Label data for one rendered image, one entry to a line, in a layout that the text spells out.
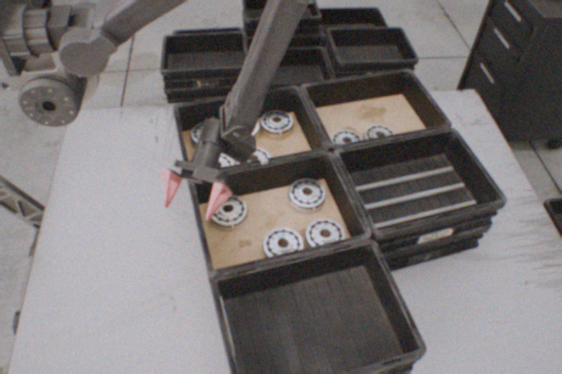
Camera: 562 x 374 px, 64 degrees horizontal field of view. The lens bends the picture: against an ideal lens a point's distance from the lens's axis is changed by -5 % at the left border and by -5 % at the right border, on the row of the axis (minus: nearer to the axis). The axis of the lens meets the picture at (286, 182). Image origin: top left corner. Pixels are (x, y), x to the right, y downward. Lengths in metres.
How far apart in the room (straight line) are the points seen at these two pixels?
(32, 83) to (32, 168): 1.62
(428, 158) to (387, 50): 1.15
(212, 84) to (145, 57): 1.20
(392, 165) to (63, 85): 0.93
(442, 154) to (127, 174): 1.01
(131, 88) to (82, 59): 2.29
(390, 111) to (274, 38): 0.88
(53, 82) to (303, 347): 0.83
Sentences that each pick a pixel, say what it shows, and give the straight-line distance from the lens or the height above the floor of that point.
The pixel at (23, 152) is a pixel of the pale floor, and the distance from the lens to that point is 2.91.
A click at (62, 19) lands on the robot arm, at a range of 0.84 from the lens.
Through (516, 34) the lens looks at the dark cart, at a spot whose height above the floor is 0.72.
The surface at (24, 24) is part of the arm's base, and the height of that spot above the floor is 1.48.
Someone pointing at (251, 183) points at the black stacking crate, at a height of 0.87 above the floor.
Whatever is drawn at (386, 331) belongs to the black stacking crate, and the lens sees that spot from 1.16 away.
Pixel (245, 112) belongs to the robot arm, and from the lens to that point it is 0.93.
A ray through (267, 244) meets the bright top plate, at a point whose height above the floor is 0.86.
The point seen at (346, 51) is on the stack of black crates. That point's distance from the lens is 2.50.
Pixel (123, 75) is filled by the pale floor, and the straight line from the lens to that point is 3.23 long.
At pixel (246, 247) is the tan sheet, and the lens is 1.23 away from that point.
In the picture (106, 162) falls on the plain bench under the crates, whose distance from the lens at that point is 1.67.
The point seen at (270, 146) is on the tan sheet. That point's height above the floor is 0.83.
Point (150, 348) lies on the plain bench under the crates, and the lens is 1.28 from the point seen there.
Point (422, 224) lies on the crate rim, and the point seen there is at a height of 0.93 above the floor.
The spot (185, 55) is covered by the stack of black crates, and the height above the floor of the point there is 0.49.
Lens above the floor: 1.87
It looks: 50 degrees down
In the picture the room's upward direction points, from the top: 3 degrees clockwise
